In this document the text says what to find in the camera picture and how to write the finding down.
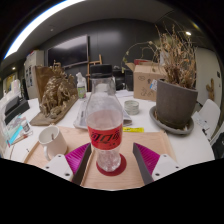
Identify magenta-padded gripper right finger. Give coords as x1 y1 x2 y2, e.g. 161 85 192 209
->
132 142 183 186

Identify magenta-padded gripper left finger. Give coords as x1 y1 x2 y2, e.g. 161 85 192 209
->
43 142 93 186

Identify clear bottle with red label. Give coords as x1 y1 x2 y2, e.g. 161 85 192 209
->
85 63 125 173

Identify beige wooden drawing board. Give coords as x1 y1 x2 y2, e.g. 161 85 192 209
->
23 125 178 191

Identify flat round red coaster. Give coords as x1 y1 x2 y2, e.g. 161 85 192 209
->
95 153 128 177

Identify white ceramic mug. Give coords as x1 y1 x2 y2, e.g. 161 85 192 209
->
37 124 69 162

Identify small yellow tag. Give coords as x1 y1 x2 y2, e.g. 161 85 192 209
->
122 126 145 133

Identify grey plant saucer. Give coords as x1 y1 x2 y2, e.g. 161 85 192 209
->
148 105 195 136

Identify small round tin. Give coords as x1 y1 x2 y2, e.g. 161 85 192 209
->
124 99 140 116

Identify small ink jar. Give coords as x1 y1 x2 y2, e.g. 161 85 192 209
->
20 118 32 134

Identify dry plant in grey pot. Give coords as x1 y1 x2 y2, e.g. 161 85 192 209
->
121 23 199 130

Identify papers on chair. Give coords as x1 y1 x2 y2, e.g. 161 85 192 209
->
192 110 211 134

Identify colourful booklet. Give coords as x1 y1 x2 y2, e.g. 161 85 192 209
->
4 114 28 148

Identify gold sculpture on wooden base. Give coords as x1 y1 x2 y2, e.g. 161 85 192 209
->
29 60 79 127

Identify white spray bottle green label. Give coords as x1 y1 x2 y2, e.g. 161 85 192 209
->
75 72 88 100

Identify black backpack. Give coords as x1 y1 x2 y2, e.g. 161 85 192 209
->
210 132 224 159

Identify stacked black boxes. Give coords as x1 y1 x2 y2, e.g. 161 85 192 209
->
3 95 31 126

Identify brown cardboard box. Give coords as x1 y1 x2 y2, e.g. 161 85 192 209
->
125 61 168 103

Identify white plastic chair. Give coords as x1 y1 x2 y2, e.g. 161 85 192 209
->
192 98 222 141

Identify wooden figure sculpture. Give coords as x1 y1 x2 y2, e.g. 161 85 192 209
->
205 78 216 102

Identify wooden easel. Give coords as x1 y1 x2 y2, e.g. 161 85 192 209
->
86 54 103 93

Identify white cabinet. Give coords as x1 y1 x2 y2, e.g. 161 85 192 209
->
23 49 45 100

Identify red box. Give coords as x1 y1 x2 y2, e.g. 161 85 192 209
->
133 58 151 66

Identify long ceiling light strip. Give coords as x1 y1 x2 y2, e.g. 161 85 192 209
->
3 0 86 60

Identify wooden-handled paintbrush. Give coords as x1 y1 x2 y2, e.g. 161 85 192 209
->
8 131 34 148

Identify black wall screen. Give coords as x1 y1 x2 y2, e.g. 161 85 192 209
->
47 34 90 68

